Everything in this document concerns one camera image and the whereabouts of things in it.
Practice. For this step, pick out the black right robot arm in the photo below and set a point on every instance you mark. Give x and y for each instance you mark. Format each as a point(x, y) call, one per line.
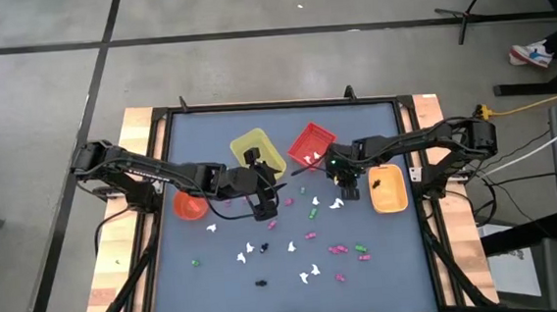
point(405, 141)

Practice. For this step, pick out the yellow power plug block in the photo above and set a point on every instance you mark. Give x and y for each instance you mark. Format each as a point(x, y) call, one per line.
point(482, 111)

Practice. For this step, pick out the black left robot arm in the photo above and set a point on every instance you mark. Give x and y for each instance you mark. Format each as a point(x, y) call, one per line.
point(127, 169)

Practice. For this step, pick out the person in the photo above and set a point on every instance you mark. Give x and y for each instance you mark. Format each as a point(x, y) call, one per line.
point(529, 55)

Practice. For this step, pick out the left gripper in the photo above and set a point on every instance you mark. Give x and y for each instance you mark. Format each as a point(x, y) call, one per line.
point(238, 181)

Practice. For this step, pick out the white frame plate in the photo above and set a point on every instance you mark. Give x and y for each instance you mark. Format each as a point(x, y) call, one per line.
point(414, 174)

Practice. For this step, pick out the black tripod stand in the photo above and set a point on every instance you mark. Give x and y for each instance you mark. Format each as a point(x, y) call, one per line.
point(465, 15)

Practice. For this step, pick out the wooden side board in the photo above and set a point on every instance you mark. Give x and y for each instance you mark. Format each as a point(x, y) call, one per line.
point(455, 222)
point(116, 226)

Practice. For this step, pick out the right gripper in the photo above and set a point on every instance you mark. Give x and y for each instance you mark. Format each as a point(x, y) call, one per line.
point(341, 157)

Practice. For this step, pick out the black skeleton figurine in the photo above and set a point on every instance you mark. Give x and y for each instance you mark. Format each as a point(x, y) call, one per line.
point(261, 283)
point(375, 184)
point(264, 248)

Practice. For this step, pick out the black frame clamp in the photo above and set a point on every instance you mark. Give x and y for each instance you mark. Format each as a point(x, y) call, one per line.
point(350, 92)
point(184, 103)

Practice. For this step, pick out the red slotted plastic basket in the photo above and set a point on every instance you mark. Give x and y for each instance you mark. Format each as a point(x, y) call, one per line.
point(312, 141)

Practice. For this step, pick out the orange round bowl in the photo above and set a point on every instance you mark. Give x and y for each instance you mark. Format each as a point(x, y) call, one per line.
point(191, 209)

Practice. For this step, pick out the black floor stand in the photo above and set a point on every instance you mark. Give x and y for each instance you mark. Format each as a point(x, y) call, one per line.
point(534, 87)

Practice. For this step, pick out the white paper sheet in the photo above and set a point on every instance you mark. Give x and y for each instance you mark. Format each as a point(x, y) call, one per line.
point(513, 272)

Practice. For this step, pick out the yellow translucent plastic bin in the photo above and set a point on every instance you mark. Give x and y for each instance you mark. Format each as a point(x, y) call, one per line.
point(263, 142)

